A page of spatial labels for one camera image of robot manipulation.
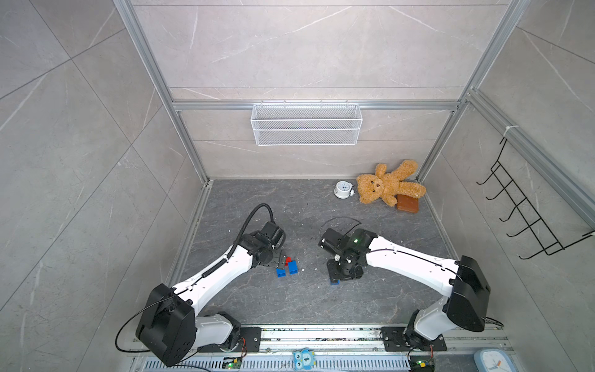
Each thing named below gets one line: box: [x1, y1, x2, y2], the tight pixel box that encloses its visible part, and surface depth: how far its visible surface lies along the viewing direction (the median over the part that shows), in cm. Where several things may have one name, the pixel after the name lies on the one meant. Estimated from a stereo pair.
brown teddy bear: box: [356, 159, 427, 207], surface depth 109 cm
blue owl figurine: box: [292, 347, 317, 371], surface depth 70 cm
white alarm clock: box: [333, 180, 355, 200], surface depth 113 cm
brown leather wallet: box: [396, 194, 420, 214], surface depth 109 cm
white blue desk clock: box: [473, 348, 517, 372], surface depth 69 cm
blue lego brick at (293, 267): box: [288, 260, 299, 276], surface depth 92 cm
